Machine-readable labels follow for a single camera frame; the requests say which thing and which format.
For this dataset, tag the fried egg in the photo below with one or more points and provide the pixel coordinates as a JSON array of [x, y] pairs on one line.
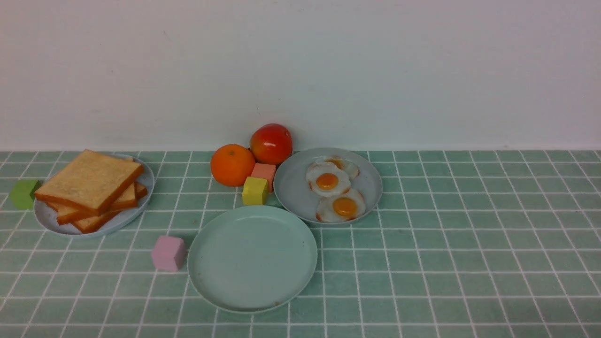
[[341, 208], [341, 163], [327, 180]]

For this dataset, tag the toast slice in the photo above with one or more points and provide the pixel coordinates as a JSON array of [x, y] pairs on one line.
[[92, 224], [91, 182], [67, 214]]

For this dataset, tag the grey egg plate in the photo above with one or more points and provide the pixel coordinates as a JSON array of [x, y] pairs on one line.
[[293, 191]]

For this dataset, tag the salmon cube block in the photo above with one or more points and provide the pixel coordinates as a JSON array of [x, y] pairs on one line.
[[265, 171]]

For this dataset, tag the red apple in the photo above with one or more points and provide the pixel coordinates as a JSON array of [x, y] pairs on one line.
[[271, 144]]

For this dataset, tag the yellow cube block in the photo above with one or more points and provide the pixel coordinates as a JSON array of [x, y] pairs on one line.
[[255, 191]]

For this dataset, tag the orange fruit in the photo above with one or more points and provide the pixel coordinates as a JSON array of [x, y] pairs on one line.
[[232, 164]]

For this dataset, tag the mint green centre plate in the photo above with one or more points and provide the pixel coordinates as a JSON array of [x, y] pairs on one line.
[[252, 259]]

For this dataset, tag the pink cube block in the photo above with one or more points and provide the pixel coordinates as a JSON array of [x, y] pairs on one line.
[[168, 253]]

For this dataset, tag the light blue bread plate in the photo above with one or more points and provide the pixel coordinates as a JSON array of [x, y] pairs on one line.
[[47, 217]]

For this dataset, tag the green cube block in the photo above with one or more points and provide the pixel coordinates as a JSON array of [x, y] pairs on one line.
[[23, 193]]

